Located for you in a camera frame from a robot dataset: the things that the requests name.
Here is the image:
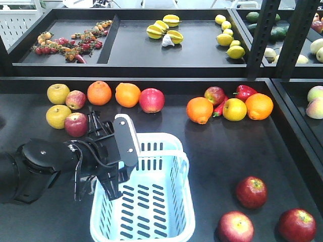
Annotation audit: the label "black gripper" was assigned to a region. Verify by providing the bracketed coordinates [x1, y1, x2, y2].
[66, 111, 139, 201]

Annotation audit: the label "light blue plastic basket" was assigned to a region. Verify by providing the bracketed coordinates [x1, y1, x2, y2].
[89, 132, 196, 242]

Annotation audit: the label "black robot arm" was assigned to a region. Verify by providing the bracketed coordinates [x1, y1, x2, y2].
[1, 111, 141, 204]

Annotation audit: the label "red apple beside gripper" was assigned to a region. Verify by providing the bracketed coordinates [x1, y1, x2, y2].
[64, 112, 88, 138]

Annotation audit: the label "orange at far left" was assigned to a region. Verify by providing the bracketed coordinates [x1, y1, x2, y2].
[115, 83, 141, 108]

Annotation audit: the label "small pink apple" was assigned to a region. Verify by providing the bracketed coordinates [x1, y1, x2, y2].
[65, 90, 86, 110]

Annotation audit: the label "yellow green apple front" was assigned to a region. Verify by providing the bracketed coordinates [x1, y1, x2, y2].
[46, 105, 72, 130]

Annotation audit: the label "yellow green apple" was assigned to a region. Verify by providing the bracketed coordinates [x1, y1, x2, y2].
[47, 83, 70, 105]
[46, 105, 72, 130]

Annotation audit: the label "red apple back left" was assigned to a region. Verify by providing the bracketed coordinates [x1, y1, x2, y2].
[139, 88, 165, 113]

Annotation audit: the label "yellow green apple back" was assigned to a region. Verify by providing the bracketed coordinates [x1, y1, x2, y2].
[47, 83, 70, 105]

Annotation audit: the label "orange with navel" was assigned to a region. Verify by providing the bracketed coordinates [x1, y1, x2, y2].
[186, 97, 213, 125]

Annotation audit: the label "cherry tomato vine pile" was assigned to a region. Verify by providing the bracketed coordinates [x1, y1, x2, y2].
[31, 20, 113, 64]

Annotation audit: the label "red chili pepper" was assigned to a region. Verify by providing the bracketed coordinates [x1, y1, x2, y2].
[212, 96, 228, 117]

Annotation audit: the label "dark red apple back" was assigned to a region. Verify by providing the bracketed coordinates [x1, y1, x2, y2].
[204, 86, 226, 106]

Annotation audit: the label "dark red apple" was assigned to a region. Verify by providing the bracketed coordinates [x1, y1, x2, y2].
[204, 86, 226, 106]
[235, 176, 267, 209]
[278, 208, 316, 241]

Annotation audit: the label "white garlic bulb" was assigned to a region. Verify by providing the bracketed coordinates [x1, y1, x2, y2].
[161, 34, 175, 47]

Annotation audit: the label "yellow starfruit pile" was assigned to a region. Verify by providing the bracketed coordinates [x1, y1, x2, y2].
[146, 14, 184, 45]

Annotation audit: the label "yellow round fruit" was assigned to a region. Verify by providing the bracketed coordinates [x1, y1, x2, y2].
[223, 98, 247, 122]

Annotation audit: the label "red apple lower left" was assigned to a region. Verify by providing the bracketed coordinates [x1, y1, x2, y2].
[218, 211, 254, 242]

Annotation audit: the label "red bell pepper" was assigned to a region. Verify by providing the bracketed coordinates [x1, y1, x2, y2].
[233, 85, 258, 102]

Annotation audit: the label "dark red apple front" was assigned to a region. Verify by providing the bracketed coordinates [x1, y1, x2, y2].
[235, 176, 267, 209]

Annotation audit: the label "bright orange right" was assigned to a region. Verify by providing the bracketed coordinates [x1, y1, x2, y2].
[245, 93, 274, 120]

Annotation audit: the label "yellow lemon pile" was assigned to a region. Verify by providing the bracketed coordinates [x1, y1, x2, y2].
[214, 15, 245, 59]

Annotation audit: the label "dark red apple lower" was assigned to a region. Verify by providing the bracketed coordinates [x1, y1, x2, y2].
[278, 208, 316, 241]

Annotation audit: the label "green avocado pile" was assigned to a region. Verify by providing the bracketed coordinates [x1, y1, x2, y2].
[245, 11, 290, 41]

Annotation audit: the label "front peach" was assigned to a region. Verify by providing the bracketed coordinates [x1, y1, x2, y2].
[306, 97, 322, 119]

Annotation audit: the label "peach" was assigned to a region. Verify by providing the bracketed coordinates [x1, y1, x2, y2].
[306, 97, 322, 119]
[307, 85, 323, 102]

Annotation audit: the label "rear peach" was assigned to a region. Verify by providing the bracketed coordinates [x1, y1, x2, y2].
[307, 85, 323, 102]

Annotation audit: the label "pale yellow pears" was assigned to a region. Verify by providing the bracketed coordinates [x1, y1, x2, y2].
[264, 38, 322, 64]

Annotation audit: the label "black shelf upright posts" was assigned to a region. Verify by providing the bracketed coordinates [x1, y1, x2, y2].
[247, 1, 320, 79]

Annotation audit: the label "mixed apple mango pile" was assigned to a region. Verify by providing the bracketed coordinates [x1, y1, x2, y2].
[311, 13, 323, 34]

